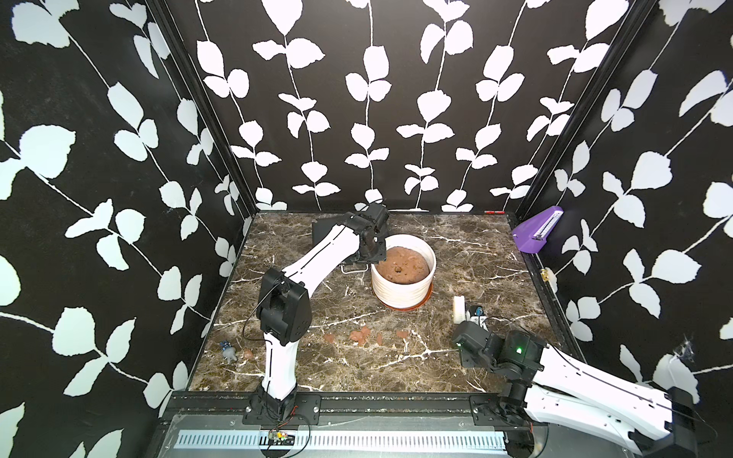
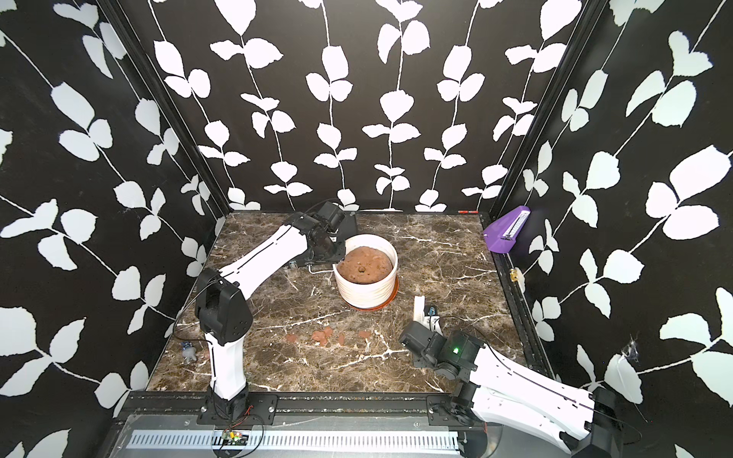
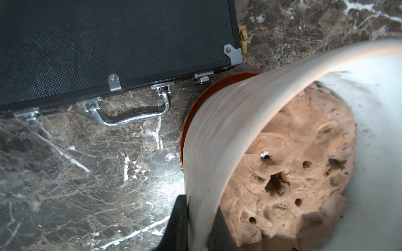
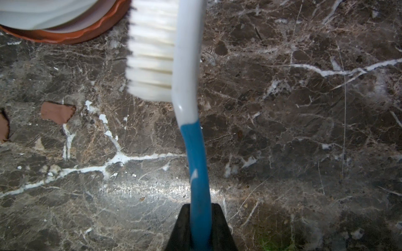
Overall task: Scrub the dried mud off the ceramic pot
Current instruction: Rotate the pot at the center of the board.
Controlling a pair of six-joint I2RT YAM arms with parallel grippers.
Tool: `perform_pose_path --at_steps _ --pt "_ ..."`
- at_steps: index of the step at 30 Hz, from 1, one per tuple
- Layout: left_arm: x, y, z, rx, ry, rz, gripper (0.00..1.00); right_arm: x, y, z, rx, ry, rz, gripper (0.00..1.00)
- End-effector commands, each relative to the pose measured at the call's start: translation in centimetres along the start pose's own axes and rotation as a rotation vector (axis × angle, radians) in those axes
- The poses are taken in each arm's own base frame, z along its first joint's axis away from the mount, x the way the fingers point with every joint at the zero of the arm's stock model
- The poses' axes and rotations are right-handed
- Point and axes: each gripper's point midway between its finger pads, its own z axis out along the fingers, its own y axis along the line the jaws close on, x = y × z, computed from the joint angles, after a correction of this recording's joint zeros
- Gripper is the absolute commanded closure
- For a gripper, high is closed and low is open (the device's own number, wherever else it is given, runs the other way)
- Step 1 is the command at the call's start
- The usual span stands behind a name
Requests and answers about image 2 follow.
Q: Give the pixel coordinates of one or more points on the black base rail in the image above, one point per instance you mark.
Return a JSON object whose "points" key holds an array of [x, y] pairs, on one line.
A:
{"points": [[189, 411]]}

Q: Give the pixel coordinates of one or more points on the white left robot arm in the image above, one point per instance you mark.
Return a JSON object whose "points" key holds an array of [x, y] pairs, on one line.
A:
{"points": [[222, 301]]}

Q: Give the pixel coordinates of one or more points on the white ceramic pot with mud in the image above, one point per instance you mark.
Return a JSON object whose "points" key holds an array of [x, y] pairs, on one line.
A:
{"points": [[367, 276]]}

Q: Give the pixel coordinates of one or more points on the purple wall bracket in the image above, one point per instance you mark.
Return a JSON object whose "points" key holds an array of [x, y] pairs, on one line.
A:
{"points": [[501, 235]]}

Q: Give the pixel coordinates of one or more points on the brown mud clump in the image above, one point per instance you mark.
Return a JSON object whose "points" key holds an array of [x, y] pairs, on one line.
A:
{"points": [[321, 337]]}

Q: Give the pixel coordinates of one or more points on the black hard case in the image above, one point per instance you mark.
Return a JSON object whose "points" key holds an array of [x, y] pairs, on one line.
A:
{"points": [[347, 230]]}

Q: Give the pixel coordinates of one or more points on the white perforated cable strip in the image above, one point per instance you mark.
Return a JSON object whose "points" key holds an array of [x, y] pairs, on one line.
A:
{"points": [[302, 441]]}

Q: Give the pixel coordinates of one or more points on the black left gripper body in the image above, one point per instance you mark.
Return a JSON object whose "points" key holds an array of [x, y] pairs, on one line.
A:
{"points": [[330, 240]]}

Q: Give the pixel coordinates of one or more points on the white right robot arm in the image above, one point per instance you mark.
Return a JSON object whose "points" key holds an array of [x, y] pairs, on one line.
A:
{"points": [[492, 389]]}

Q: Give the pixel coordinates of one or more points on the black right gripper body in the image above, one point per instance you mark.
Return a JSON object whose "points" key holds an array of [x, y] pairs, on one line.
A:
{"points": [[425, 363]]}

